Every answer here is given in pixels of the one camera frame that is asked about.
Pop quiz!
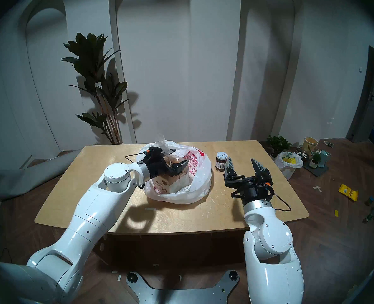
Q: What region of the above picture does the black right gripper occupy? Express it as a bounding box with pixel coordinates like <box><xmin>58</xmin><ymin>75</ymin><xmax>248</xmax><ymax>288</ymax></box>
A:
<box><xmin>224</xmin><ymin>157</ymin><xmax>274</xmax><ymax>206</ymax></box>

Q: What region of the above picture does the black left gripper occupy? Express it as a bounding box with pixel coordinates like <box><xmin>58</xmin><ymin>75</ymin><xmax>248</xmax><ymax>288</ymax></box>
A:
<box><xmin>143</xmin><ymin>147</ymin><xmax>190</xmax><ymax>179</ymax></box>

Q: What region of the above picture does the bagged toast bread loaf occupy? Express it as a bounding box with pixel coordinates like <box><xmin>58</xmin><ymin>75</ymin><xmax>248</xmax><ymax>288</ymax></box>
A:
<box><xmin>154</xmin><ymin>134</ymin><xmax>190</xmax><ymax>194</ymax></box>

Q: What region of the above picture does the dark spread jar white lid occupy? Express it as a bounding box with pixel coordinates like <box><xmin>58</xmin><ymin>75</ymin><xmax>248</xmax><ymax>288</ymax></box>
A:
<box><xmin>215</xmin><ymin>152</ymin><xmax>228</xmax><ymax>172</ymax></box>

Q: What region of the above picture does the white red-printed plastic bag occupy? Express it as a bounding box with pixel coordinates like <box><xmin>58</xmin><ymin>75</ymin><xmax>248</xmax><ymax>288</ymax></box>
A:
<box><xmin>142</xmin><ymin>141</ymin><xmax>213</xmax><ymax>204</ymax></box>

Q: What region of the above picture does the white bin with yellow items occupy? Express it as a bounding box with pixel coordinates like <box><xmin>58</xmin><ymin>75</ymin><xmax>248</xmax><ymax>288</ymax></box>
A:
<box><xmin>275</xmin><ymin>151</ymin><xmax>303</xmax><ymax>180</ymax></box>

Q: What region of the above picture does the small bushy green plant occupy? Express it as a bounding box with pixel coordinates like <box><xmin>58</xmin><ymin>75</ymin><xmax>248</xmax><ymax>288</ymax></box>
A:
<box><xmin>267</xmin><ymin>135</ymin><xmax>292</xmax><ymax>159</ymax></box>

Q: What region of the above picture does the light wooden table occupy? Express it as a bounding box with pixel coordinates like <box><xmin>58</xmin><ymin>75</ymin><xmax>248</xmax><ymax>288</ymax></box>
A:
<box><xmin>35</xmin><ymin>140</ymin><xmax>309</xmax><ymax>266</ymax></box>

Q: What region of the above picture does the small plant in white pot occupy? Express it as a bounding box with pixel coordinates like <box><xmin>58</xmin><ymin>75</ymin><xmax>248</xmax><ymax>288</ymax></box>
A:
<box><xmin>309</xmin><ymin>151</ymin><xmax>322</xmax><ymax>169</ymax></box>

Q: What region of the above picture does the dark flat tray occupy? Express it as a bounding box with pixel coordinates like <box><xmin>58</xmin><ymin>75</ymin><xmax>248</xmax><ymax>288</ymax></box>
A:
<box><xmin>302</xmin><ymin>161</ymin><xmax>329</xmax><ymax>177</ymax></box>

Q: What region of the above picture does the teal watering jug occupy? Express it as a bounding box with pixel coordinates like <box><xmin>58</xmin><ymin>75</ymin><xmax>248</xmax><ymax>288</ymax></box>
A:
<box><xmin>318</xmin><ymin>150</ymin><xmax>332</xmax><ymax>168</ymax></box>

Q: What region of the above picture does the yellow snack packet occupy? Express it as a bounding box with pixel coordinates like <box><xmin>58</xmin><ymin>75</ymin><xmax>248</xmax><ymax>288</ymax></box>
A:
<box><xmin>338</xmin><ymin>184</ymin><xmax>359</xmax><ymax>202</ymax></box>

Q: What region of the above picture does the tall dark-leaved potted plant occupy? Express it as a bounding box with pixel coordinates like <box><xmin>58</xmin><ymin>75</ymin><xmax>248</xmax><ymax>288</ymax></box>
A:
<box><xmin>60</xmin><ymin>33</ymin><xmax>131</xmax><ymax>145</ymax></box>

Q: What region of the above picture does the dark grey door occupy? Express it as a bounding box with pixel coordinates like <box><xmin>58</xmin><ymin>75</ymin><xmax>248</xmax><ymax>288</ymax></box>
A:
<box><xmin>346</xmin><ymin>41</ymin><xmax>374</xmax><ymax>143</ymax></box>

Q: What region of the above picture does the grey rolled floor mat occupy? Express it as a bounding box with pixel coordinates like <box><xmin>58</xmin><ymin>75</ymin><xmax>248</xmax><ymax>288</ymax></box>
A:
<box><xmin>0</xmin><ymin>148</ymin><xmax>83</xmax><ymax>202</ymax></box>

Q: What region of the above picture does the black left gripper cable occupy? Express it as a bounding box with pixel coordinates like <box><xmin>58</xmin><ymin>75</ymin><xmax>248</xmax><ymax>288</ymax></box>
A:
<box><xmin>125</xmin><ymin>152</ymin><xmax>148</xmax><ymax>164</ymax></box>

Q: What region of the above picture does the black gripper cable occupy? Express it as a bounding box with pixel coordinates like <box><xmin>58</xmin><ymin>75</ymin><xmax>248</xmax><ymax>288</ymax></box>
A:
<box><xmin>270</xmin><ymin>193</ymin><xmax>292</xmax><ymax>211</ymax></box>
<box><xmin>125</xmin><ymin>152</ymin><xmax>148</xmax><ymax>164</ymax></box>

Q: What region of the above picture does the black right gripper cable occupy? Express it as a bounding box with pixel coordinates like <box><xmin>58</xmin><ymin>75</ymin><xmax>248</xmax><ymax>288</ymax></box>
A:
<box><xmin>270</xmin><ymin>193</ymin><xmax>292</xmax><ymax>211</ymax></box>

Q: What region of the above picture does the grey metal robot base plate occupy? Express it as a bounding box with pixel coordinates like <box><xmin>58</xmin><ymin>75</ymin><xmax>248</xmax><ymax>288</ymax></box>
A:
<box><xmin>126</xmin><ymin>270</ymin><xmax>240</xmax><ymax>304</ymax></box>

